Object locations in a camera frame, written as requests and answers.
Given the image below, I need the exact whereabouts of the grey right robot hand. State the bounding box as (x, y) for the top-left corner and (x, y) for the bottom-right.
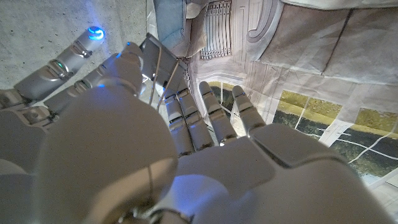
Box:
(0, 26), (106, 224)

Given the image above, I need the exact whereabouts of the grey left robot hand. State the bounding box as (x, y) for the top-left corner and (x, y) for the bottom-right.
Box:
(30, 42), (396, 224)

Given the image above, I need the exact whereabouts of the printed sofa backdrop cloth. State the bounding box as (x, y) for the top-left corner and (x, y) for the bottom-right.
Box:
(146, 0), (398, 212)

